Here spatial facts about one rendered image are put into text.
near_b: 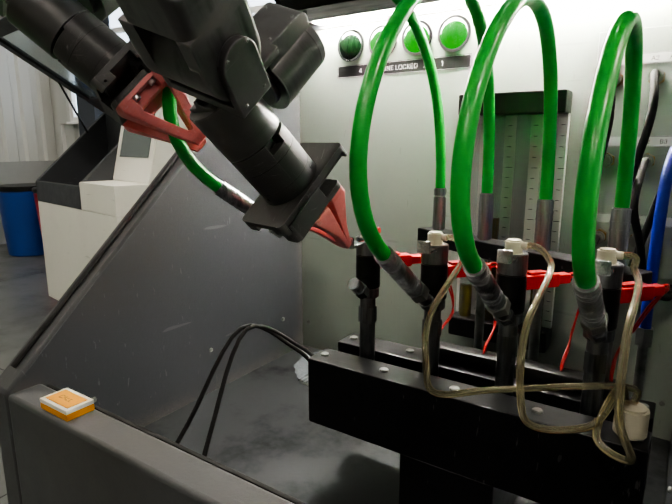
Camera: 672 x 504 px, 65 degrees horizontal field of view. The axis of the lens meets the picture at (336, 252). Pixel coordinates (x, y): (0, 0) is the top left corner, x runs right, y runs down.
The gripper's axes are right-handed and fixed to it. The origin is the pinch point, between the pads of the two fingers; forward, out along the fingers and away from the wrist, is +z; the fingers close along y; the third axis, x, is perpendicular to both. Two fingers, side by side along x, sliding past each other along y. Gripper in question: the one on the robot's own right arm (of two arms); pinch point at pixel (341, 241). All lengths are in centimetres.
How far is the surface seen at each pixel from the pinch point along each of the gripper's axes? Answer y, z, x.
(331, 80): 33.1, 4.2, 31.5
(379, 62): 7.5, -15.2, -10.4
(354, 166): -0.1, -11.8, -10.7
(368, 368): -8.5, 11.5, -2.0
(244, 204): -1.5, -6.3, 9.7
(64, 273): -14, 102, 364
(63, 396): -28.0, -5.6, 17.1
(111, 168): 57, 68, 325
